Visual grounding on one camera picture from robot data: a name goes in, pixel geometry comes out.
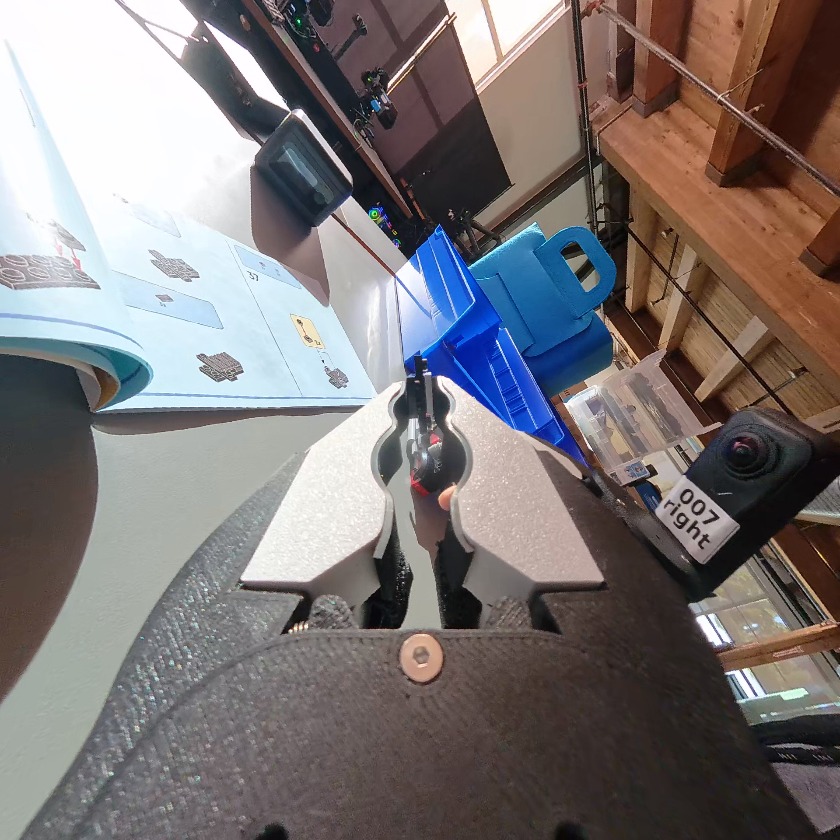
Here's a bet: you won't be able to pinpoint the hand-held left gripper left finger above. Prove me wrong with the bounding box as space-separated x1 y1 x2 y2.
239 379 416 627

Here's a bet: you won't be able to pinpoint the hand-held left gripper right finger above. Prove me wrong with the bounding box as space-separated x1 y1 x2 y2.
430 377 606 627

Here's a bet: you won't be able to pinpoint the toy brick truck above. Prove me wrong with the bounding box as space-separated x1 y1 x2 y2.
403 420 460 494

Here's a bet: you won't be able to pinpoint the black brick assembly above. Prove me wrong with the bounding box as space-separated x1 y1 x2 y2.
403 357 439 427

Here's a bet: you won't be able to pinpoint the blue plastic bin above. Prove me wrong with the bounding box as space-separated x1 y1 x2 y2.
394 226 567 448
512 407 589 468

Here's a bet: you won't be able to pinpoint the small blue printed box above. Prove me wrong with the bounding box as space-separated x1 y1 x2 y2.
609 459 661 488

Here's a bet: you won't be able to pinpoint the clear plastic storage box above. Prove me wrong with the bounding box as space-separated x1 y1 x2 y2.
567 351 723 475

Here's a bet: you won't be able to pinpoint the window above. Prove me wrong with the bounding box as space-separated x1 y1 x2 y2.
689 558 840 714
446 0 567 93

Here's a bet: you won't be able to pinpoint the blue felt bag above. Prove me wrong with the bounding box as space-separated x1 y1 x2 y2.
469 223 618 398

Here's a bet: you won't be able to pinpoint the light blue instruction booklet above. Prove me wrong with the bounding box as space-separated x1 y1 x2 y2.
0 39 379 414

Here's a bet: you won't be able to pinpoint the black jacket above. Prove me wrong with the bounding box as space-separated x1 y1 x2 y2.
748 714 840 749

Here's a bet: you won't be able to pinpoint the computer tower glowing fans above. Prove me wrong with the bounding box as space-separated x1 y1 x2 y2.
366 203 406 248

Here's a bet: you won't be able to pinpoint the grey cube-shaped device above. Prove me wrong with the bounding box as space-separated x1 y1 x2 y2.
255 108 355 228

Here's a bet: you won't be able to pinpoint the brown background table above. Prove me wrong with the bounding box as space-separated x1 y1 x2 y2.
239 0 416 219

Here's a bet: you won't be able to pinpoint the black patterned cord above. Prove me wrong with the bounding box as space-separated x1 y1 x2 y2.
761 743 840 767

